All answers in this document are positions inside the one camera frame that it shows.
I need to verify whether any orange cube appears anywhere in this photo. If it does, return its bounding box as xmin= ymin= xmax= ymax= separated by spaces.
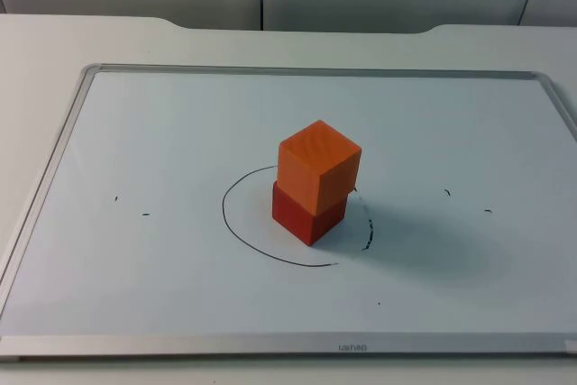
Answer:
xmin=276 ymin=119 xmax=362 ymax=217

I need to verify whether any red cube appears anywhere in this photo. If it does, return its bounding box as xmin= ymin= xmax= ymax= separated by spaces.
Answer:
xmin=270 ymin=179 xmax=349 ymax=248

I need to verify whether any grey-framed whiteboard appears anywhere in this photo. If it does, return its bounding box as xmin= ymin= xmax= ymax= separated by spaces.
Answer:
xmin=0 ymin=62 xmax=577 ymax=362

